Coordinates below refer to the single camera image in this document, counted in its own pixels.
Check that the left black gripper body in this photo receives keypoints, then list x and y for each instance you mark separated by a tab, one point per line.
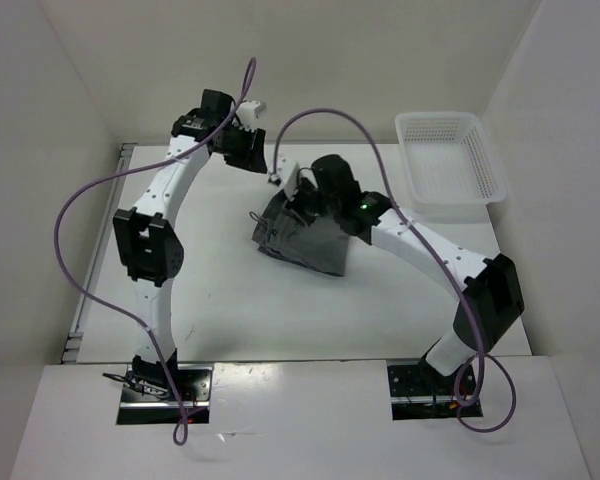
237	146

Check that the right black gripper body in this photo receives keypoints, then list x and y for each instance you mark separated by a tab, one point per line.
308	202

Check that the grey shorts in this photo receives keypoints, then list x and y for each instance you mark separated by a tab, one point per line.
320	246

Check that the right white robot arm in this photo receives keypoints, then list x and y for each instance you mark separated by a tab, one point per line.
488	289

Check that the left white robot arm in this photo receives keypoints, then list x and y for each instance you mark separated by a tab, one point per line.
147	244

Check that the white plastic basket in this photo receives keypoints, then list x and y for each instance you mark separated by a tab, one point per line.
449	160

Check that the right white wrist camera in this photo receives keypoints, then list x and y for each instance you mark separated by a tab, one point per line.
285	175

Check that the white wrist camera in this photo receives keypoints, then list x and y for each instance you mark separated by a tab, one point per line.
249	112
285	175

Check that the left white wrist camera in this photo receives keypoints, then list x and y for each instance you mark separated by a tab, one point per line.
249	112

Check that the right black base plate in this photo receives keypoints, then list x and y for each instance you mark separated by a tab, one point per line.
418	394

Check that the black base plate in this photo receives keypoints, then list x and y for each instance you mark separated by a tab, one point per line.
144	403
418	394

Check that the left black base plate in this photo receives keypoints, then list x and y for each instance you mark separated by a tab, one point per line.
144	403

